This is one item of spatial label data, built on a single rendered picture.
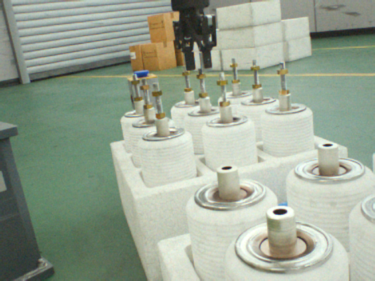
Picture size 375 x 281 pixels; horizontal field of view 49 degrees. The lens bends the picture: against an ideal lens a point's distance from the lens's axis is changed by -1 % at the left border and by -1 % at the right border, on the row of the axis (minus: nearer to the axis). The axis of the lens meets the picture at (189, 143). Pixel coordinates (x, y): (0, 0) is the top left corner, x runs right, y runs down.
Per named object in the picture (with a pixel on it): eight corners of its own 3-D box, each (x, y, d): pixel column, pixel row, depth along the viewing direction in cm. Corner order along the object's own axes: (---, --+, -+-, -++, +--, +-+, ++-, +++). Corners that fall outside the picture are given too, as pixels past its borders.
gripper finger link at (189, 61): (193, 51, 87) (195, 69, 88) (192, 51, 87) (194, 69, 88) (184, 53, 86) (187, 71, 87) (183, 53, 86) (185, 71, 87)
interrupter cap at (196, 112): (183, 119, 84) (182, 116, 84) (193, 110, 91) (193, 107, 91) (219, 116, 81) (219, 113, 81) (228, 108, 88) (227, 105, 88)
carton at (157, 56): (177, 67, 472) (173, 40, 463) (160, 70, 457) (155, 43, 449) (161, 67, 494) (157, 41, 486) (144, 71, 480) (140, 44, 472)
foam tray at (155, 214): (152, 295, 70) (134, 198, 65) (122, 209, 107) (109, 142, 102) (351, 236, 79) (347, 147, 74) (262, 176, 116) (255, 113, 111)
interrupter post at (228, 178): (223, 204, 42) (219, 174, 41) (215, 196, 45) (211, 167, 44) (245, 199, 43) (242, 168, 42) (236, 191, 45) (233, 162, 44)
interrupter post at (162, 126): (173, 135, 72) (170, 116, 71) (162, 139, 71) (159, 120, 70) (165, 134, 74) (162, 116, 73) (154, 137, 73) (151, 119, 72)
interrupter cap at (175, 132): (194, 133, 72) (193, 129, 72) (159, 145, 67) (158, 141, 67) (167, 128, 78) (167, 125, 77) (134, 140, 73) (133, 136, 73)
